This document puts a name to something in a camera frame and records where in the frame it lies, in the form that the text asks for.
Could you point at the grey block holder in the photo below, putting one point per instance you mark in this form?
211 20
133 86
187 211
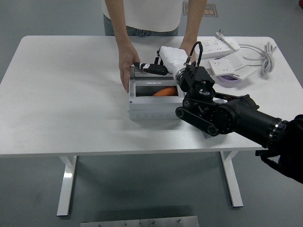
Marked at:
207 136

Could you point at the white table leg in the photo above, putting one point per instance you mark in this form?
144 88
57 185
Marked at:
233 184
66 184

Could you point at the grey electrical junction box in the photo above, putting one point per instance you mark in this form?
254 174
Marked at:
146 108

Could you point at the person's left forearm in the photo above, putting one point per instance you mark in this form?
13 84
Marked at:
194 21

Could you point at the person's right hand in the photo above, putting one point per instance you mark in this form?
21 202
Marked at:
125 62

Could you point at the brown floor sign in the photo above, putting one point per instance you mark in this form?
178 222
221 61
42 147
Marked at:
210 10

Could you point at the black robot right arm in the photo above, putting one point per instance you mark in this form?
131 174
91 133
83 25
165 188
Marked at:
236 116

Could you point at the person's left hand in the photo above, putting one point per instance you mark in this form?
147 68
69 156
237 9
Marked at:
190 47

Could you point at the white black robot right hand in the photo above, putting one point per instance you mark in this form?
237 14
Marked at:
172 58

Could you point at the transparent smoky box lid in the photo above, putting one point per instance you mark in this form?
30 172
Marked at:
142 76

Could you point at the small white socket panel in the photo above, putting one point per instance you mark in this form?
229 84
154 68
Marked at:
225 65

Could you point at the person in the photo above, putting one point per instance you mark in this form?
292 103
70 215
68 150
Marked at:
151 14

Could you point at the person's right forearm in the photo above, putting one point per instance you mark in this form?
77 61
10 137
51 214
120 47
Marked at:
118 23

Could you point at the long white power strip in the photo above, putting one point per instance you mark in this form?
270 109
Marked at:
217 49

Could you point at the orange cylinder battery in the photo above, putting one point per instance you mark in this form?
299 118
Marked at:
165 91

